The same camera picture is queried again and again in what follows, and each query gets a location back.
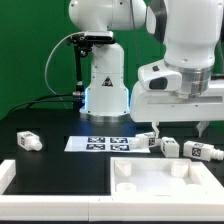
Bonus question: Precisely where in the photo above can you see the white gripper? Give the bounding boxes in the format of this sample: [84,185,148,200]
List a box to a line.
[130,81,224,138]

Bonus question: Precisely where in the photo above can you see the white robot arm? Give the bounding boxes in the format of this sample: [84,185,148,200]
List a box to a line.
[69,0,224,127]

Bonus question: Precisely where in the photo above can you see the paper sheet with markers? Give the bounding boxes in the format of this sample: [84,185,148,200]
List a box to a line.
[64,136,150,153]

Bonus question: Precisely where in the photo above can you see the white U-shaped border fence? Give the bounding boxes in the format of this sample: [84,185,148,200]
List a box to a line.
[0,160,224,222]

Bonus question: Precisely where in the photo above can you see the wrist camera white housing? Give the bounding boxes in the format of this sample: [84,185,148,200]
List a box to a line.
[138,60,182,92]

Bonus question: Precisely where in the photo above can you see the black camera stand pole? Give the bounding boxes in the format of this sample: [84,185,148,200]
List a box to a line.
[74,46,84,109]

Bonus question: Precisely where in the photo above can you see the black cables on table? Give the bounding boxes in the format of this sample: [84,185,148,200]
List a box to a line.
[6,94,84,116]

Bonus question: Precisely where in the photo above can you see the black camera on stand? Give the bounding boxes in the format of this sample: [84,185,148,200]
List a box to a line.
[67,31,115,50]

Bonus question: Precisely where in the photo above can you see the grey camera cable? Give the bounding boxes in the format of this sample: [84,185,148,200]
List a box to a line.
[44,32,83,101]

